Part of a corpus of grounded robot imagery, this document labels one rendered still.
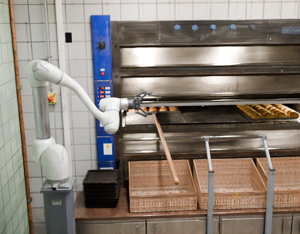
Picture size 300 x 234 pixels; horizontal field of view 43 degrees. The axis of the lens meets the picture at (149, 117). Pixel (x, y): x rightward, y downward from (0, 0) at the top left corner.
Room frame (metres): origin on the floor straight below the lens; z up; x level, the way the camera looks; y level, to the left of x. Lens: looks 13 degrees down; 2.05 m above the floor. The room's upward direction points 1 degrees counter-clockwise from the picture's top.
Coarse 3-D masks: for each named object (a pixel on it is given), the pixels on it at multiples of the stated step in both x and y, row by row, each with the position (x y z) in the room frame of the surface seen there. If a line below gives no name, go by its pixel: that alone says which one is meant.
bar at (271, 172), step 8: (176, 136) 3.00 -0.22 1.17; (184, 136) 3.00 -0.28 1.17; (192, 136) 3.00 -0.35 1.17; (200, 136) 3.00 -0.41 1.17; (208, 136) 3.00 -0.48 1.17; (216, 136) 3.00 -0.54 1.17; (224, 136) 3.00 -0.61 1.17; (232, 136) 3.01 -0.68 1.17; (240, 136) 3.01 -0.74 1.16; (248, 136) 3.01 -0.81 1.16; (256, 136) 3.01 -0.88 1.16; (264, 136) 3.01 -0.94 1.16; (208, 144) 2.96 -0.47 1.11; (264, 144) 2.98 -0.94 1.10; (208, 152) 2.91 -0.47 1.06; (208, 160) 2.86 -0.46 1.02; (272, 168) 2.82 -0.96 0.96; (208, 176) 2.80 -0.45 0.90; (272, 176) 2.79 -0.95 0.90; (208, 184) 2.79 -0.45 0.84; (272, 184) 2.79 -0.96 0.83; (208, 192) 2.78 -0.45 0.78; (272, 192) 2.79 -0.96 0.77; (208, 200) 2.78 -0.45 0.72; (272, 200) 2.79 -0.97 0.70; (208, 208) 2.77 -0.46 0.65; (272, 208) 2.79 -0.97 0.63; (208, 216) 2.77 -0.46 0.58; (208, 224) 2.77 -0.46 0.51; (208, 232) 2.77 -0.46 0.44
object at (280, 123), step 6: (126, 126) 3.34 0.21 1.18; (132, 126) 3.34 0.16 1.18; (138, 126) 3.34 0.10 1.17; (144, 126) 3.35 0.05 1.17; (150, 126) 3.35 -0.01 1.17; (156, 126) 3.35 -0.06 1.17; (162, 126) 3.35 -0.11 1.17; (168, 126) 3.36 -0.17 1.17; (174, 126) 3.36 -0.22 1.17; (180, 126) 3.36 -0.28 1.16; (186, 126) 3.36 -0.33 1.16; (192, 126) 3.37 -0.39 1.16; (198, 126) 3.37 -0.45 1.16; (204, 126) 3.37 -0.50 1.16; (210, 126) 3.37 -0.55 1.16; (216, 126) 3.38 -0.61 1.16; (222, 126) 3.38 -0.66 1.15; (228, 126) 3.38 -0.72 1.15; (234, 126) 3.38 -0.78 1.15; (240, 126) 3.39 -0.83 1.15; (246, 126) 3.39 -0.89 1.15; (252, 126) 3.39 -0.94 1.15; (258, 126) 3.40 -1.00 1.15; (264, 126) 3.40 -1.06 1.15; (270, 126) 3.40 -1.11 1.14; (276, 126) 3.40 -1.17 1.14
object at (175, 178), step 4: (156, 116) 3.59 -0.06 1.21; (156, 120) 3.42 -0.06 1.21; (156, 124) 3.31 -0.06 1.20; (160, 128) 3.15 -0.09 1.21; (160, 132) 3.01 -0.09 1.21; (160, 136) 2.91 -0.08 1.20; (164, 140) 2.79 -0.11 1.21; (164, 144) 2.69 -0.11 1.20; (164, 148) 2.62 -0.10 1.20; (168, 152) 2.51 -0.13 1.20; (168, 156) 2.43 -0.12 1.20; (168, 160) 2.36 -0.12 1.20; (172, 164) 2.28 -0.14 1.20; (172, 168) 2.21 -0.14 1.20; (172, 172) 2.15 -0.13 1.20; (172, 176) 2.11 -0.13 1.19; (176, 176) 2.08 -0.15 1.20; (176, 180) 2.03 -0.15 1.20; (176, 184) 2.02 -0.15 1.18
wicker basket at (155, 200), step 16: (176, 160) 3.33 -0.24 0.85; (128, 176) 3.10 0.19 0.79; (144, 176) 3.28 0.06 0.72; (160, 176) 3.29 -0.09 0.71; (192, 176) 3.09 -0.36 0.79; (144, 192) 3.21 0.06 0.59; (160, 192) 3.21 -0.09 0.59; (176, 192) 3.20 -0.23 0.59; (192, 192) 3.02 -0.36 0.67; (144, 208) 2.90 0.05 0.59; (160, 208) 2.86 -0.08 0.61; (176, 208) 2.87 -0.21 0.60; (192, 208) 2.88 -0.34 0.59
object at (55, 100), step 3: (48, 93) 3.23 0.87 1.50; (51, 93) 3.24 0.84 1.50; (54, 93) 3.24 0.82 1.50; (57, 93) 3.29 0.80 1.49; (48, 96) 3.23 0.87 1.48; (51, 96) 3.23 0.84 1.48; (57, 96) 3.29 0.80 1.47; (54, 99) 3.24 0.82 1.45; (57, 99) 3.28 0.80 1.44; (48, 102) 3.23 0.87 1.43; (51, 102) 3.23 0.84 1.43; (54, 102) 3.24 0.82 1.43; (57, 102) 3.27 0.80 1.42
